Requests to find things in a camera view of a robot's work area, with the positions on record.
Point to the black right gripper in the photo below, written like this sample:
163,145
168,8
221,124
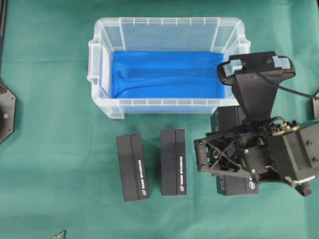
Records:
238,152

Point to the black box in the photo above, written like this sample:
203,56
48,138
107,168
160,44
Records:
222,119
132,167
173,162

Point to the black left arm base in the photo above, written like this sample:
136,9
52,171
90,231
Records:
7,98

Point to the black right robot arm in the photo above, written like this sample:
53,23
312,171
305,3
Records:
295,151

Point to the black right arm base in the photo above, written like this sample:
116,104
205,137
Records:
316,108

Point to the clear plastic storage case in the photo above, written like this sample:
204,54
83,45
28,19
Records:
225,35

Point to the blue cloth case liner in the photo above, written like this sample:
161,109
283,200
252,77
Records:
166,75

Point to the small metal clip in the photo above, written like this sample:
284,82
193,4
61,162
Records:
60,235

